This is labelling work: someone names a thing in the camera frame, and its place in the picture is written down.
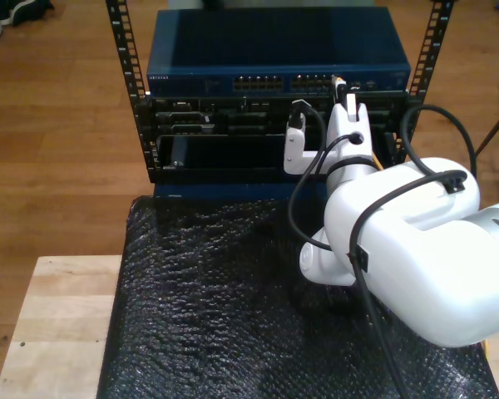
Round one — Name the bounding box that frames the yellow network cable clear plug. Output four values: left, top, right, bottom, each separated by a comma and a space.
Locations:
331, 73, 492, 355

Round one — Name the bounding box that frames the black Dell rack server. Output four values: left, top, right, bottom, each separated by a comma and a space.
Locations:
149, 94, 408, 136

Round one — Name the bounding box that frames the black open rack tray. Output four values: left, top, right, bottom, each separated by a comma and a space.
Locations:
149, 131, 400, 185

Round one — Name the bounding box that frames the brown wooden chair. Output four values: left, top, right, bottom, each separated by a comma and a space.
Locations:
476, 99, 499, 200

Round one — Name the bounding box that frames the black bubble wrap mat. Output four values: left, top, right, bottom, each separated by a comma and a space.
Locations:
97, 195, 499, 399

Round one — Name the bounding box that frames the dark sneaker white sole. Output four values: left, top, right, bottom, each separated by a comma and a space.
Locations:
0, 0, 55, 27

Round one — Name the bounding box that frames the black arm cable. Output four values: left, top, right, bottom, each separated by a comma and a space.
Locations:
286, 99, 479, 399

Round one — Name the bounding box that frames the blue Netgear network switch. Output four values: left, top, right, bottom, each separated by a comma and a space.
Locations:
146, 7, 413, 97

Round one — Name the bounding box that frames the black perforated rack frame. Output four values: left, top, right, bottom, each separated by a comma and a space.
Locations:
105, 0, 457, 185

